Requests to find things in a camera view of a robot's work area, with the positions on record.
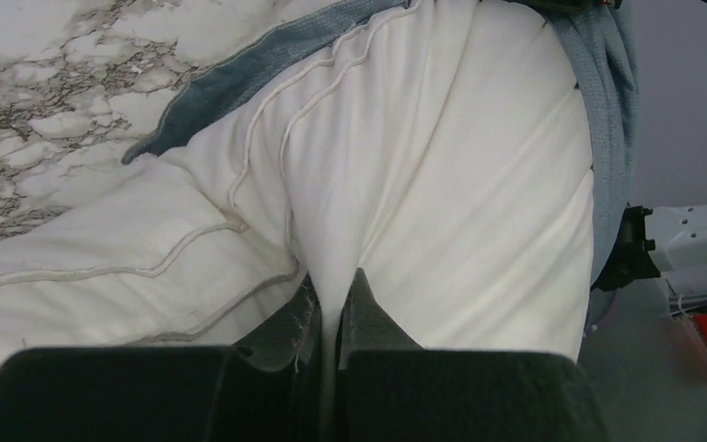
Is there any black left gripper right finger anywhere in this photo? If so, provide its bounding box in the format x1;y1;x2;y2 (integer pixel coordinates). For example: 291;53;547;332
335;270;610;441

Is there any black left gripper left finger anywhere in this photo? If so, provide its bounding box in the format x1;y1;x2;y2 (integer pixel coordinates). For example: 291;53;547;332
0;278;321;441

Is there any white pillow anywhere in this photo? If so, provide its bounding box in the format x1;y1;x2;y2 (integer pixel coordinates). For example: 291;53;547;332
0;0;596;422

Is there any blue pillowcase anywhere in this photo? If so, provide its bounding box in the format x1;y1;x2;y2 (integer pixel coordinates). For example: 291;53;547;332
122;1;639;282

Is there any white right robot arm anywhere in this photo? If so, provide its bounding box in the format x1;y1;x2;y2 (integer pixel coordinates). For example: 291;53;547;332
592;204;707;292

